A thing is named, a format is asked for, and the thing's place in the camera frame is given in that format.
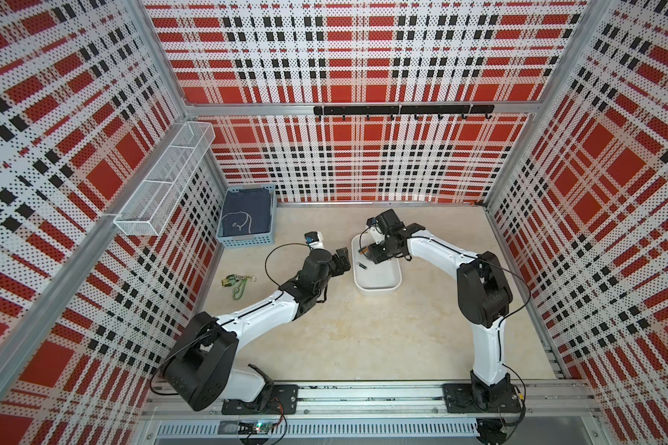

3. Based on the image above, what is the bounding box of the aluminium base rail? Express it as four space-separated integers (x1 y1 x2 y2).
134 378 611 444

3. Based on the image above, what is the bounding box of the green circuit board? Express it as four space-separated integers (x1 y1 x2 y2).
238 420 278 436

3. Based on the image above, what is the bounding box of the black wall hook rail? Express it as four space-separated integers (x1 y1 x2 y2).
313 104 495 118

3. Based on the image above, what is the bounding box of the white oval storage tray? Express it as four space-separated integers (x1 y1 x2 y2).
351 235 403 297

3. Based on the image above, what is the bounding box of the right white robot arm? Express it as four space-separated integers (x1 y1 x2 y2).
359 214 513 409

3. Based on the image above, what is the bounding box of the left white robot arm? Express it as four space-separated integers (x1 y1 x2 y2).
155 248 352 413

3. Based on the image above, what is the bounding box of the green keychain with rings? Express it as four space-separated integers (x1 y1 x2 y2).
221 274 257 300

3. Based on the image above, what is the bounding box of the folded navy blue cloth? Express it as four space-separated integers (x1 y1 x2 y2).
222 188 272 237

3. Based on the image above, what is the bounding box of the white wire mesh shelf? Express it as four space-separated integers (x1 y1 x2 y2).
114 122 215 237

